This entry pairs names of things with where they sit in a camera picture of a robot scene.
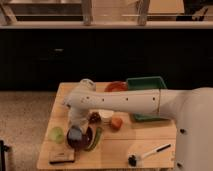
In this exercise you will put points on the wooden table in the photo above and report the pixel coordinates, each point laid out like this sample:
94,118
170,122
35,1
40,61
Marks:
114,147

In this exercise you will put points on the green plastic tray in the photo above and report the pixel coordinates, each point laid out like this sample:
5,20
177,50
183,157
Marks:
145,83

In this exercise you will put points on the small wooden block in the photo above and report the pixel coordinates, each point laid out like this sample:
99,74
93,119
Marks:
61,156

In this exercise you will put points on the red plate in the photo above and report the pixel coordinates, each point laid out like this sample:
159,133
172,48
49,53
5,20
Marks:
116,86

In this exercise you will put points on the blue sponge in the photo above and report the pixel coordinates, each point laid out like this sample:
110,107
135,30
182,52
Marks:
75,134

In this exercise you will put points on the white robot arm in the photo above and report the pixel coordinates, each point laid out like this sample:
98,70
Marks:
191,110

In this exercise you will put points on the white bowl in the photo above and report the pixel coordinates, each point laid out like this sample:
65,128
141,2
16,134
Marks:
106,115

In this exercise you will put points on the dark brown toy food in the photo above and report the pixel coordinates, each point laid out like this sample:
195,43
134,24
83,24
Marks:
94,117

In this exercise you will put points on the wooden railing shelf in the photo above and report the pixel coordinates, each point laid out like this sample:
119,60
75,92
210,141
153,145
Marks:
106,14

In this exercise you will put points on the green chili pepper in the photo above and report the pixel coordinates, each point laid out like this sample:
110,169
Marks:
97,137

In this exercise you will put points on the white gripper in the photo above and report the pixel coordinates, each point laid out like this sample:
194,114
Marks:
79,118

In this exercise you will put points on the green apple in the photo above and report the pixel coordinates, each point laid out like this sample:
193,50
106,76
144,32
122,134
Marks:
56,135

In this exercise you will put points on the dark red plastic cup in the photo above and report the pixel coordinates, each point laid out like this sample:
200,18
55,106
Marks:
84,142

